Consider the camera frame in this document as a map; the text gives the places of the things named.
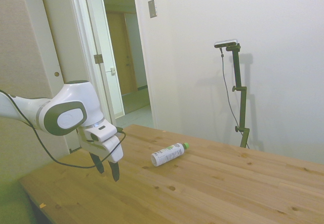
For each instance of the white water bottle green cap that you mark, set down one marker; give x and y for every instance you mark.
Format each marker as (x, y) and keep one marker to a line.
(167, 155)

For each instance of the grey exterior camera bar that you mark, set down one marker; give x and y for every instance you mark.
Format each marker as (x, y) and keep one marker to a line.
(226, 43)

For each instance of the white open door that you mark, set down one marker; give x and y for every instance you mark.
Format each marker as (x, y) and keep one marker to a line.
(76, 31)

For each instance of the beige partition panel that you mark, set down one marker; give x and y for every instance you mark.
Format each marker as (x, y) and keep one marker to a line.
(22, 44)

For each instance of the metal wall switch plate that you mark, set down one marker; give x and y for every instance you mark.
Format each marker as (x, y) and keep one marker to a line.
(152, 8)

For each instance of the black articulated camera stand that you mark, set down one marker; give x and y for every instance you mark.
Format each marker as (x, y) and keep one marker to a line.
(237, 69)

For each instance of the metal door hinge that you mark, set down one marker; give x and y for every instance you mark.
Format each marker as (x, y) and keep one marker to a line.
(98, 58)

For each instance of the brown wooden door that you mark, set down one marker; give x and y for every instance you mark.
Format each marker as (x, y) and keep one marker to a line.
(119, 56)

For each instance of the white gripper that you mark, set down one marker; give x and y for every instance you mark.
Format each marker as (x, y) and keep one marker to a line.
(111, 149)

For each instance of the white door latch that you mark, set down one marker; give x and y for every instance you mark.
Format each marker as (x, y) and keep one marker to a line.
(111, 70)

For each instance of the small orange tape scrap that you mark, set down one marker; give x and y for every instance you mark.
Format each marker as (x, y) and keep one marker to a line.
(43, 205)

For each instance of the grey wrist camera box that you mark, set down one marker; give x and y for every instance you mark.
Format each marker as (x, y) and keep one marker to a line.
(101, 132)

